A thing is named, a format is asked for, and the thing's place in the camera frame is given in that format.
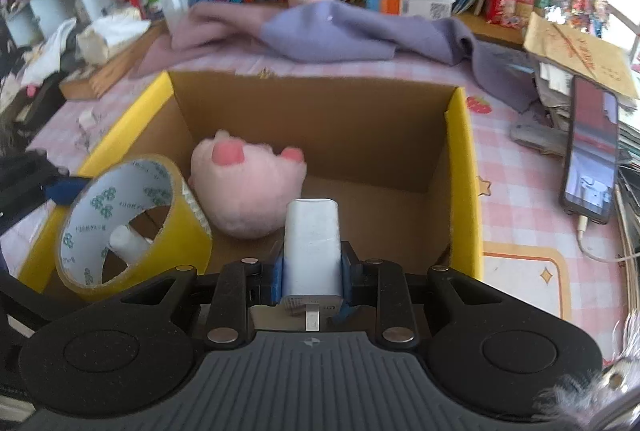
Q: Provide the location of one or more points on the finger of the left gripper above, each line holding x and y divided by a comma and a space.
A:
29, 180

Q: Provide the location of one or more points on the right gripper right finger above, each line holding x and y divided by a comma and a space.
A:
382, 286

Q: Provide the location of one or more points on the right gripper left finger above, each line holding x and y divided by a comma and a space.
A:
231, 293

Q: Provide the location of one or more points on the pink plush toy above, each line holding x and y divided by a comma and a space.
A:
244, 189

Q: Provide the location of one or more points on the yellow tape roll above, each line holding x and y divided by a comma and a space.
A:
149, 194

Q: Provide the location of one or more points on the white spray bottle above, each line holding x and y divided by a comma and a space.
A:
128, 244

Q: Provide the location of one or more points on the wooden chess box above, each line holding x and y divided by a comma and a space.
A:
91, 83

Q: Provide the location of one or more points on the white shirt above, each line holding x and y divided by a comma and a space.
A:
49, 59

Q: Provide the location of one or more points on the yellow cardboard box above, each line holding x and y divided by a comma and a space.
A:
397, 157

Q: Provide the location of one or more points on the beige tissue pack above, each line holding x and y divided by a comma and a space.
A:
110, 35

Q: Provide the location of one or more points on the pink checkered tablecloth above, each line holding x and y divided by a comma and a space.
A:
520, 209

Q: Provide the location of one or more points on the black smartphone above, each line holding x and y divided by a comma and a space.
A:
591, 161

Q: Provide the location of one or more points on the pink purple scarf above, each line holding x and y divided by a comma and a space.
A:
333, 31

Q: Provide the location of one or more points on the orange white box lower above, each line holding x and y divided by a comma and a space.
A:
428, 9

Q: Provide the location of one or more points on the brown paper envelope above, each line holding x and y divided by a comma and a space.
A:
580, 53

